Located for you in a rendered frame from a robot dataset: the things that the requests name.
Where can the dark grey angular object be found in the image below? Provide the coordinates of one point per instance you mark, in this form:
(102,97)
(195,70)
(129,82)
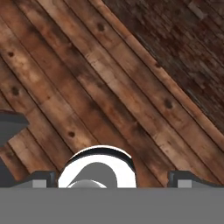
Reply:
(10,125)

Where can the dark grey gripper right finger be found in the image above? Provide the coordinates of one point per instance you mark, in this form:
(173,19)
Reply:
(180,176)

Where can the white and black round object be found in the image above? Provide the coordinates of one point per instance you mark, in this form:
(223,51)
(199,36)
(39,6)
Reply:
(125,175)

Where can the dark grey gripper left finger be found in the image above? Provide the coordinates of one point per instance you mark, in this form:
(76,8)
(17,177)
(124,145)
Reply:
(43,176)

